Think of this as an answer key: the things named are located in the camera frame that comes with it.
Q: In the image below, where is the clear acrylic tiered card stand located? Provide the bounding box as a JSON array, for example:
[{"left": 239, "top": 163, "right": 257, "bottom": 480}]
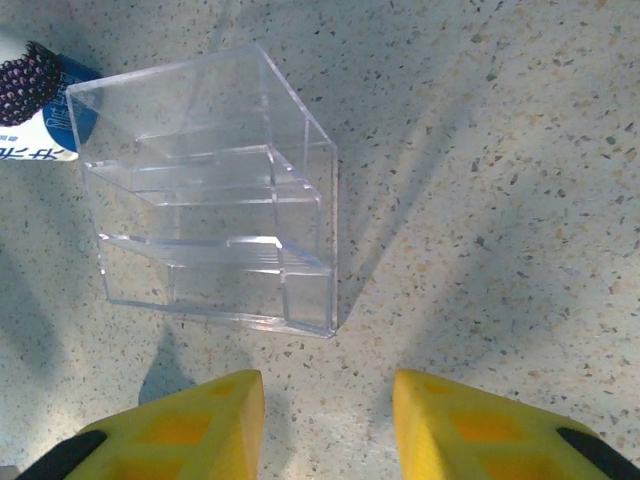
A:
[{"left": 65, "top": 42, "right": 340, "bottom": 340}]

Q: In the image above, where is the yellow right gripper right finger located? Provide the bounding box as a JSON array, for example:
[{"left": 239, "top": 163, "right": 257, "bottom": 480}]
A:
[{"left": 393, "top": 368, "right": 640, "bottom": 480}]

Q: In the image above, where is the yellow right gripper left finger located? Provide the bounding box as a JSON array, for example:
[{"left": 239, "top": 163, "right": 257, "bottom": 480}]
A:
[{"left": 19, "top": 368, "right": 266, "bottom": 480}]

